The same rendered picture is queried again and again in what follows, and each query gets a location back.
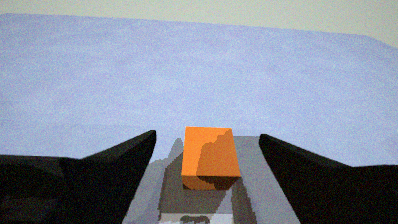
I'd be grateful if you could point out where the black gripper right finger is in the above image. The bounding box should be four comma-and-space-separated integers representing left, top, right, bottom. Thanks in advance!
259, 134, 398, 224

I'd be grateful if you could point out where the orange block with black square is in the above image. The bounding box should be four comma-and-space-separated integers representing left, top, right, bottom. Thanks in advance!
181, 126, 241, 191

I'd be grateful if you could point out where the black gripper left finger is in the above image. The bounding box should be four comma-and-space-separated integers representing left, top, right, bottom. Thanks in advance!
0, 130, 157, 224

